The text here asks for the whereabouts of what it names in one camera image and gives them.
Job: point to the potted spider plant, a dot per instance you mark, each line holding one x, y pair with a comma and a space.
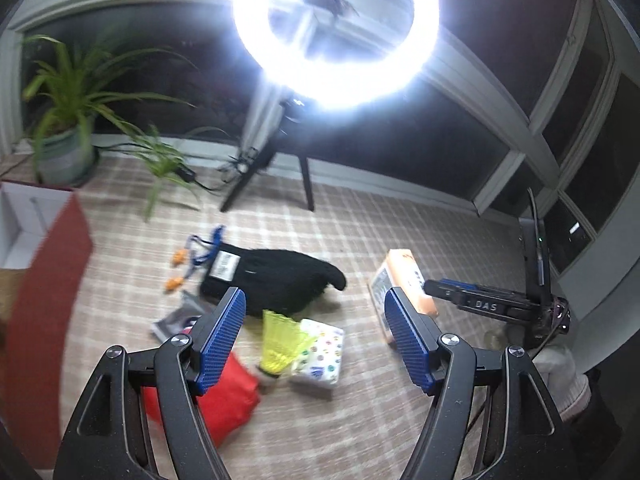
65, 150

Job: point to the white framed bay window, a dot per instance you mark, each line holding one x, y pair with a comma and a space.
480, 85

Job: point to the black tripod stand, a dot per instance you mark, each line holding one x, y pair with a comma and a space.
305, 175

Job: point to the grey pouch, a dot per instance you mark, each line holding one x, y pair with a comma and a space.
172, 320

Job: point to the black power adapter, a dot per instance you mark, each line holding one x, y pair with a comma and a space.
186, 175

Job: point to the orange tissue pack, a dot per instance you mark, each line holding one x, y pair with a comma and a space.
407, 270

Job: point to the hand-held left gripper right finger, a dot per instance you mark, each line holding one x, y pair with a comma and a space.
407, 340

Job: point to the red cardboard box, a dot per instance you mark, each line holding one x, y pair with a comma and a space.
50, 310

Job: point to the yellow shuttlecock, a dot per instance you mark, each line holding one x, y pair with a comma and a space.
282, 340

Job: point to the black knit glove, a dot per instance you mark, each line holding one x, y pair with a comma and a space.
280, 275

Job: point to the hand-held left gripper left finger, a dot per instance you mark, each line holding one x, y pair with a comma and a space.
222, 340

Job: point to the printed white tissue pack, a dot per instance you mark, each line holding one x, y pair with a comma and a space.
322, 355

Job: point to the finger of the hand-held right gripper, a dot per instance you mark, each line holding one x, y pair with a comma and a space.
480, 305
457, 283

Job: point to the red cloth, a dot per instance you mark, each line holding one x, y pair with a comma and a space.
230, 400

